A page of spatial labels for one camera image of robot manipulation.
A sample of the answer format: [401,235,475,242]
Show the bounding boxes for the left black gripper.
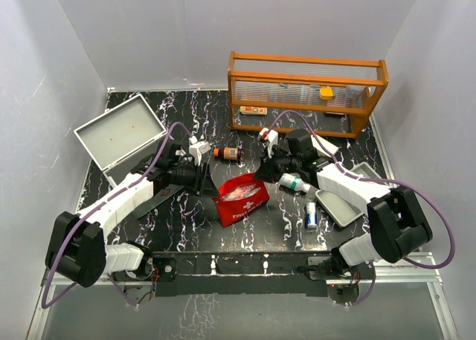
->
[168,160,219,198]

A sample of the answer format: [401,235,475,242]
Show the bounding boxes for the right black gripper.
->
[253,144,301,185]

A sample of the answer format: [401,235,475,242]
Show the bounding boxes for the clear bag blue items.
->
[221,184,261,202]

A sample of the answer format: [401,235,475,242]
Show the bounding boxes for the red first aid pouch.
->
[213,173,269,228]

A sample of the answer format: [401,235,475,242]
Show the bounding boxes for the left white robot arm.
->
[45,137,219,287]

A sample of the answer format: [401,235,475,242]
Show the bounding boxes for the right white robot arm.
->
[254,128,433,278]

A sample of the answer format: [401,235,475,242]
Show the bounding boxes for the amber medicine bottle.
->
[213,147,242,161]

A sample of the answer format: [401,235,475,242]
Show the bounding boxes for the white medicine box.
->
[311,135,338,156]

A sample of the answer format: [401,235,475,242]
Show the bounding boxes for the white green-label bottle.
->
[278,173,311,193]

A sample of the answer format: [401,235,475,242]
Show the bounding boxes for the blue white can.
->
[305,202,318,229]

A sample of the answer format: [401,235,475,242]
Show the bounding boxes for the wooden toy block strip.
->
[239,106,267,116]

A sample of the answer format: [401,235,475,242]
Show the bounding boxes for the grey divided tray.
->
[315,162,380,228]

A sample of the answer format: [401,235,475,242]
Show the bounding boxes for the yellow block on shelf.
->
[319,86,335,100]

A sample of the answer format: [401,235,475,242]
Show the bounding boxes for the wooden display shelf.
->
[228,52,390,138]

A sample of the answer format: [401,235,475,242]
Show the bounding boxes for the grey open case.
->
[74,94,167,192]

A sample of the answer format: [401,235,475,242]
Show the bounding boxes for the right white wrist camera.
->
[259,128,278,158]

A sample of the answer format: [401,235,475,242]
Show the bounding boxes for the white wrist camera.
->
[188,136,211,165]
[259,128,278,158]

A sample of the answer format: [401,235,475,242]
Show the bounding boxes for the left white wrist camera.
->
[188,136,211,165]

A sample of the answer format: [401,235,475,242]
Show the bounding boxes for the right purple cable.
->
[267,109,457,306]

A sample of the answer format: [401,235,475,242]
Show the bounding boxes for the purple cable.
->
[267,109,457,306]
[40,122,200,309]

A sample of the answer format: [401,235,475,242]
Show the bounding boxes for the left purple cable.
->
[40,122,200,309]

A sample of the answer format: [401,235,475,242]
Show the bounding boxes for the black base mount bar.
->
[111,250,376,300]

